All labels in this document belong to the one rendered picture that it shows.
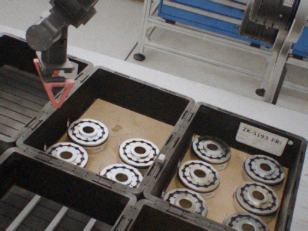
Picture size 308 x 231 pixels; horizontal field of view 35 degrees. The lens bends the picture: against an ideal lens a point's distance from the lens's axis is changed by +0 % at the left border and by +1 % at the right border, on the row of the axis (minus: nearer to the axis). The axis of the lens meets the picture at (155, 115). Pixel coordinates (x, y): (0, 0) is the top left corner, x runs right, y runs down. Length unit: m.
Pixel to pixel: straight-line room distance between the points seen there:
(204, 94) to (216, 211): 0.69
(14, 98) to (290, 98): 2.21
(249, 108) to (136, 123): 0.54
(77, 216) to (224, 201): 0.35
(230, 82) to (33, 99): 2.03
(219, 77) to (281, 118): 1.54
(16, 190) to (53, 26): 0.38
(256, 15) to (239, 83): 1.85
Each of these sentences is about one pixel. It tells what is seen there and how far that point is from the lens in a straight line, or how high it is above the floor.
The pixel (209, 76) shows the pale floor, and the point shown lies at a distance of 3.25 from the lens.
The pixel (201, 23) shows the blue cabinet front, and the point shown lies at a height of 0.35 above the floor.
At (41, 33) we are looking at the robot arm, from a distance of 1.02.
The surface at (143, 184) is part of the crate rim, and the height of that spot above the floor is 0.93.
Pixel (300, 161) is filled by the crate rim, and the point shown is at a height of 0.92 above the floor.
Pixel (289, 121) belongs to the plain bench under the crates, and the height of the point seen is 0.70.
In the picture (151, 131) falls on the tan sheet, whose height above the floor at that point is 0.83.
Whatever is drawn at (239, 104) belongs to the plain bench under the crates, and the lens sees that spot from 1.77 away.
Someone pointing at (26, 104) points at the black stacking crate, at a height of 0.83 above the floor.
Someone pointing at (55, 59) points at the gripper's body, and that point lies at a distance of 1.11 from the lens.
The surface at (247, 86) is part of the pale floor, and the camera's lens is 3.26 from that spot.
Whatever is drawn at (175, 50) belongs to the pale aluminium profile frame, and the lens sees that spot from 3.17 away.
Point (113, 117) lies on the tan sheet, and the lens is 1.35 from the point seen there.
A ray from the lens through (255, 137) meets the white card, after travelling 1.31.
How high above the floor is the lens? 1.66
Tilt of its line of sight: 37 degrees down
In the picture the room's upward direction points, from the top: 12 degrees clockwise
